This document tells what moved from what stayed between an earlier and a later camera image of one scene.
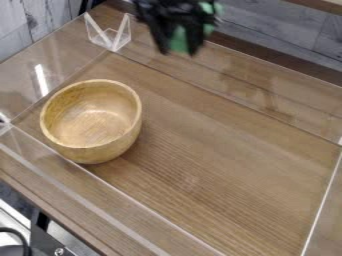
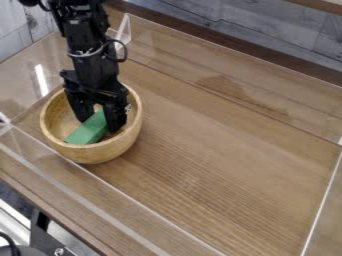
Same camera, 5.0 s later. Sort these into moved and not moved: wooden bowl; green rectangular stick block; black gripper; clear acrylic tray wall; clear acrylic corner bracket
Moved: black gripper; green rectangular stick block
Not moved: wooden bowl; clear acrylic tray wall; clear acrylic corner bracket
